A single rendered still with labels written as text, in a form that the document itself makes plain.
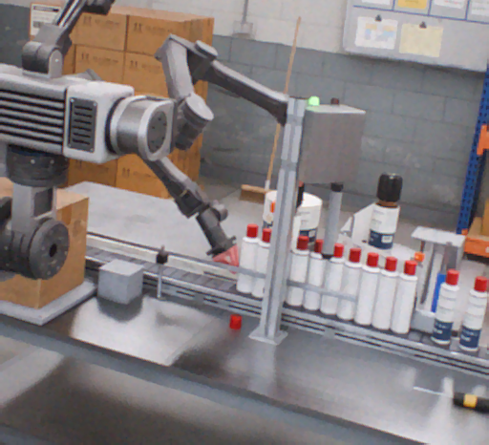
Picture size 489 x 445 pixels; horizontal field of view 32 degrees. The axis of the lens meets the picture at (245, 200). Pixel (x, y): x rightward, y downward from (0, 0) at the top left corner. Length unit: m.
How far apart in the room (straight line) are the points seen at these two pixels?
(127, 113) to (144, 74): 4.01
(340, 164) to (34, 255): 0.82
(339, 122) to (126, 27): 3.74
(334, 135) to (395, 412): 0.70
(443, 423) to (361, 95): 4.91
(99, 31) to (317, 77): 1.91
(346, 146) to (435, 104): 4.49
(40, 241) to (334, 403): 0.79
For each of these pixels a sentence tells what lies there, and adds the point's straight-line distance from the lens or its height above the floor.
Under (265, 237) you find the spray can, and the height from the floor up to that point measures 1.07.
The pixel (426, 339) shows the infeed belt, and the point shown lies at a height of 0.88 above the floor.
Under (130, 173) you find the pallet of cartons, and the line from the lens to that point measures 5.93.
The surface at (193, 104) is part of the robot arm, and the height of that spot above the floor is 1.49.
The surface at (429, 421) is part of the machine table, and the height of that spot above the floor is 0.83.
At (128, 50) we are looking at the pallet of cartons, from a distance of 5.81.
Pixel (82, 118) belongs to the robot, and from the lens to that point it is 1.80.
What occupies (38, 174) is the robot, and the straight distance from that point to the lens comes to 1.90.
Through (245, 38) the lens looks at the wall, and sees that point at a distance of 7.04.
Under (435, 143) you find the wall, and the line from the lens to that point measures 6.73.
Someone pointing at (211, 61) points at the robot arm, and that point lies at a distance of 2.32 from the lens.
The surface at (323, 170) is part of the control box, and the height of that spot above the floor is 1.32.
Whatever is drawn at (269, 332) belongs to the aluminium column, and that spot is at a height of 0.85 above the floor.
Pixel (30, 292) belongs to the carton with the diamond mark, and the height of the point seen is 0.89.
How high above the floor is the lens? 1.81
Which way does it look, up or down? 16 degrees down
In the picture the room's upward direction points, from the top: 7 degrees clockwise
